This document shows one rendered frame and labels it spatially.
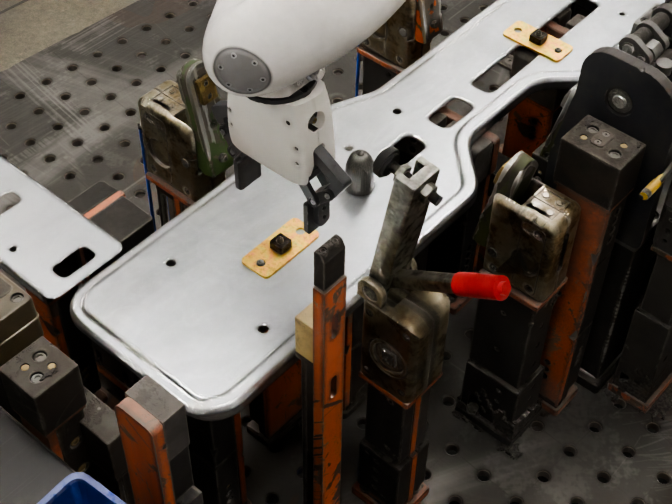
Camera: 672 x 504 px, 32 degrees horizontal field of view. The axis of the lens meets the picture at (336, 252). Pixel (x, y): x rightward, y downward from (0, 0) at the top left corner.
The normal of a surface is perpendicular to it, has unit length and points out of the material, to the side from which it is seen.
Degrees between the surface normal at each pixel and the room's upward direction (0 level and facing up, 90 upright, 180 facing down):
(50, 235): 0
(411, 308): 0
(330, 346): 90
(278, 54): 91
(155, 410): 0
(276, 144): 92
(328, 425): 90
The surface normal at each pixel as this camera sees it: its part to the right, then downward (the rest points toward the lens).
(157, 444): 0.75, 0.49
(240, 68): -0.23, 0.70
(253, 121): -0.67, 0.55
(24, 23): 0.01, -0.67
